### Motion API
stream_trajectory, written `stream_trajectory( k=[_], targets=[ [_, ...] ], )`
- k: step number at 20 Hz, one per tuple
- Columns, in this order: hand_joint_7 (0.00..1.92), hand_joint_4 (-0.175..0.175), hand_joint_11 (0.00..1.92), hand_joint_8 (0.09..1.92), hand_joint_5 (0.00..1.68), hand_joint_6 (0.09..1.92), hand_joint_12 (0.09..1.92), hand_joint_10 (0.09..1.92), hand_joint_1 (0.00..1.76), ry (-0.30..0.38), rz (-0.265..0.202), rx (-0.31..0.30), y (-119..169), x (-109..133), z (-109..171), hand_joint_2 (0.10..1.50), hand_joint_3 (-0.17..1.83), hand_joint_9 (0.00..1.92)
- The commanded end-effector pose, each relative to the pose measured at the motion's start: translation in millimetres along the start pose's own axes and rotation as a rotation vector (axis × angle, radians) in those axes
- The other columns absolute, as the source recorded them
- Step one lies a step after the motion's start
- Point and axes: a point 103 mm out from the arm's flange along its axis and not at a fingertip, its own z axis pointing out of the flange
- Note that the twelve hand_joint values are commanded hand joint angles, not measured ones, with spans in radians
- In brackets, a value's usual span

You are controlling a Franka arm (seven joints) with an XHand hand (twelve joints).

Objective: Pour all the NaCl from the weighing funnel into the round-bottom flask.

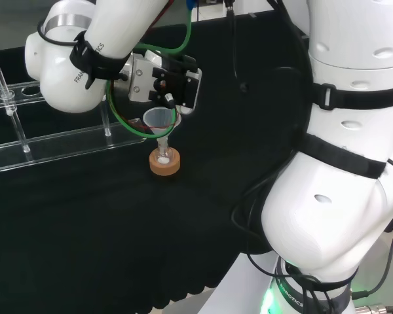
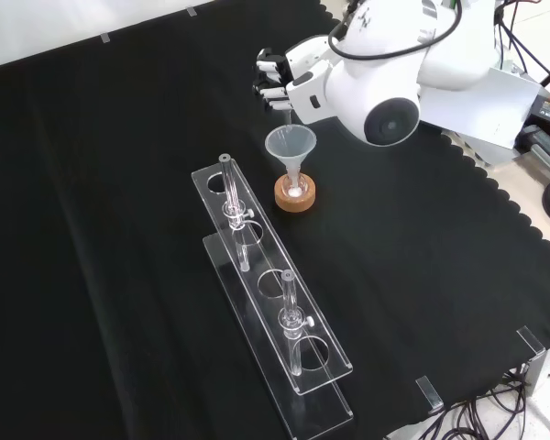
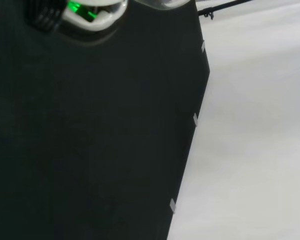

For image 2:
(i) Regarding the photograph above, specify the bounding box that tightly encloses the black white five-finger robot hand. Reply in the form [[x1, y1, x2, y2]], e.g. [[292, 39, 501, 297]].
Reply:
[[251, 36, 336, 126]]

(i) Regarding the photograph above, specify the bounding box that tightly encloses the translucent plastic funnel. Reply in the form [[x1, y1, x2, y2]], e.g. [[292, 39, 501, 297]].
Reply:
[[263, 124, 318, 187]]

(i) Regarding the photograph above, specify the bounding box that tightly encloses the small glass round-bottom flask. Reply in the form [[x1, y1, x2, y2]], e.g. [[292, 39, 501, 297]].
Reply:
[[280, 171, 310, 200]]

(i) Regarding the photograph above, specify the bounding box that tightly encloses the clear acrylic funnel stand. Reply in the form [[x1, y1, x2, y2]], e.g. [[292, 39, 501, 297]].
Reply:
[[190, 152, 355, 440]]

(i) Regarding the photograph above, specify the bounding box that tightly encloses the black orange power unit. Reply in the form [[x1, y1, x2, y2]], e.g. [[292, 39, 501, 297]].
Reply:
[[514, 89, 550, 176]]

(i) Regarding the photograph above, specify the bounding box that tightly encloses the black bench cloth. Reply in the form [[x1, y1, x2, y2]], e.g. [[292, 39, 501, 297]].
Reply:
[[0, 0, 550, 440]]

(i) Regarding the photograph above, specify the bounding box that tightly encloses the grey metal bench leg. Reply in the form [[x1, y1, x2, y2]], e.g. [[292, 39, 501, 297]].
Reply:
[[524, 341, 550, 401]]

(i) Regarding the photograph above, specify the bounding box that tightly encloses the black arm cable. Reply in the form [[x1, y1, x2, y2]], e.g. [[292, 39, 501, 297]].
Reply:
[[326, 0, 465, 61]]

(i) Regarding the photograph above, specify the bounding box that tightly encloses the cork ring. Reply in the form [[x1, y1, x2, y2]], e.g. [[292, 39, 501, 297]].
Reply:
[[273, 173, 319, 214]]

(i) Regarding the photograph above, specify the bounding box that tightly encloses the clear acrylic edge bracket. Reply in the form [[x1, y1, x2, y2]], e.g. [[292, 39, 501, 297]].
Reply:
[[413, 375, 446, 413], [515, 325, 547, 358]]

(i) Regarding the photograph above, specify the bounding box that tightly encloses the black floor cable bundle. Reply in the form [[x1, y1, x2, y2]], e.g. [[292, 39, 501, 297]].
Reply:
[[383, 361, 550, 440]]

